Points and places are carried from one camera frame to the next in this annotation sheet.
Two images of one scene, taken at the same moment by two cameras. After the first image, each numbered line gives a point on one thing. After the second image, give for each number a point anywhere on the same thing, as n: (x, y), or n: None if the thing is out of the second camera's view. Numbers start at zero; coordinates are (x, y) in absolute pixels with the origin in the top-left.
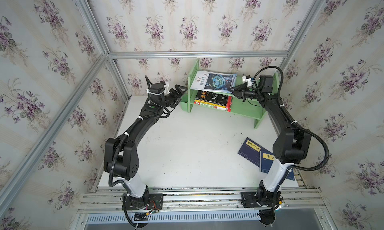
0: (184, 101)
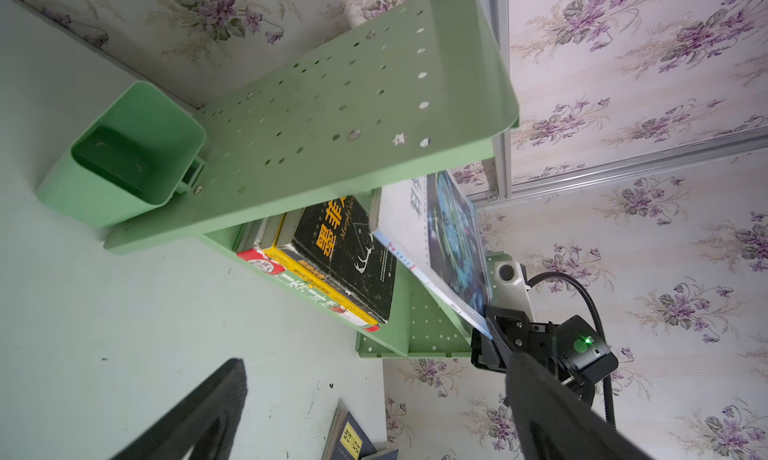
0: (130, 158)
